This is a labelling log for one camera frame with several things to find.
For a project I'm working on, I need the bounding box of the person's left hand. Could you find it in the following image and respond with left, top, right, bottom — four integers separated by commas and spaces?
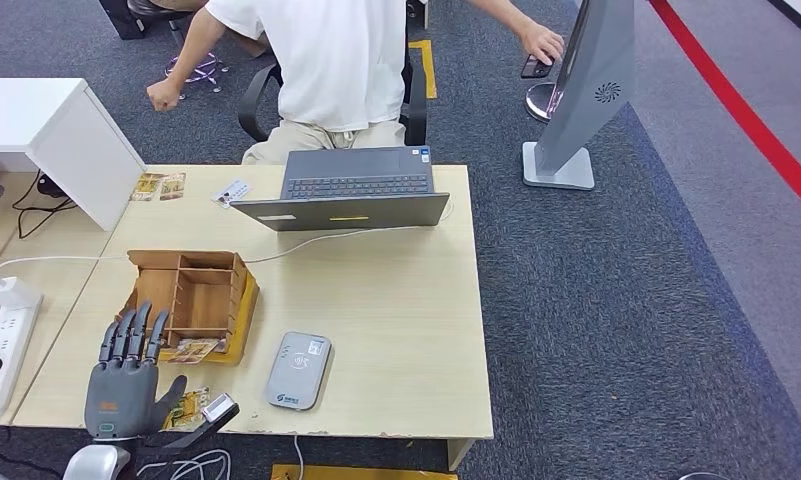
519, 23, 566, 68

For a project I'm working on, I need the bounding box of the person's right hand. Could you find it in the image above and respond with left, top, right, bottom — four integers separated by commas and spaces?
146, 78, 183, 113

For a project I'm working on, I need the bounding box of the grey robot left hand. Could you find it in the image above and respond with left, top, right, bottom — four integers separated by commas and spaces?
83, 301, 189, 442

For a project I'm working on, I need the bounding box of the dark smartphone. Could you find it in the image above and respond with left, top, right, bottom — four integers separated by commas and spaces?
520, 54, 555, 80

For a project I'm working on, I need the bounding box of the white ID card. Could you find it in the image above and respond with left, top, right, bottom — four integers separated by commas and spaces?
213, 178, 252, 209

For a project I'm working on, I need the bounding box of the person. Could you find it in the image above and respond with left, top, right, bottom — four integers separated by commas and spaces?
126, 0, 272, 60
146, 0, 566, 167

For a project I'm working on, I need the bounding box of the wooden card organizer box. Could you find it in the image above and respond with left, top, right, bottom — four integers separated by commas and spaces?
118, 249, 261, 367

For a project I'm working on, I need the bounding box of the grey card reader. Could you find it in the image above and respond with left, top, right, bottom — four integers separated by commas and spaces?
264, 331, 333, 411

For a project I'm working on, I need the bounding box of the chrome chair base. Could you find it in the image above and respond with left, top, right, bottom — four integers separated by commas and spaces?
164, 19, 230, 94

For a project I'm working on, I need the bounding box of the grey kiosk stand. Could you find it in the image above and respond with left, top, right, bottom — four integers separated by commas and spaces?
522, 0, 638, 192

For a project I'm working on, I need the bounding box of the yellow floor tape strip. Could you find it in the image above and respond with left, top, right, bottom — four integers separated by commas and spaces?
408, 39, 439, 101

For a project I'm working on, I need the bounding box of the white power strip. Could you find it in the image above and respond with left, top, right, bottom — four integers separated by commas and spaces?
0, 298, 44, 420

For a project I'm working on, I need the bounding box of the white cabinet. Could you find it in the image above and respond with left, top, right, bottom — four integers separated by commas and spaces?
0, 78, 146, 232

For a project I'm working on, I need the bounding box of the black office chair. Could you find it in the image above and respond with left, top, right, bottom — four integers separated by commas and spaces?
237, 0, 434, 147

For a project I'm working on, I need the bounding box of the white charger plug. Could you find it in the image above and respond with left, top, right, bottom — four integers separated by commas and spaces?
0, 276, 42, 311

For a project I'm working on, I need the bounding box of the grey laptop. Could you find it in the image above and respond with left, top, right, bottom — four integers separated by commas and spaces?
229, 145, 451, 233

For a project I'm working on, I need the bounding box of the yellow floor tape square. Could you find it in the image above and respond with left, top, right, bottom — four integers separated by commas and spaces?
270, 463, 460, 480

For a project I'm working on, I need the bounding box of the chrome stanchion post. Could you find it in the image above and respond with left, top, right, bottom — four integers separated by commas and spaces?
525, 80, 564, 124

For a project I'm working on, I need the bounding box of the white cable coil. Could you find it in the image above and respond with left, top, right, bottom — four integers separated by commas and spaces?
134, 449, 232, 480

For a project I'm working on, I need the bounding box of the black floor cable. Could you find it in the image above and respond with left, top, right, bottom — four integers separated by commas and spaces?
0, 445, 67, 480

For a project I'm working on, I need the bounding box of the black desk cable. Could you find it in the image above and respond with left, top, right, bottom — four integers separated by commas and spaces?
12, 170, 80, 240

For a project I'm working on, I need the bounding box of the white charger cable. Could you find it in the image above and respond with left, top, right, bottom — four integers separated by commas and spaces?
0, 201, 454, 280

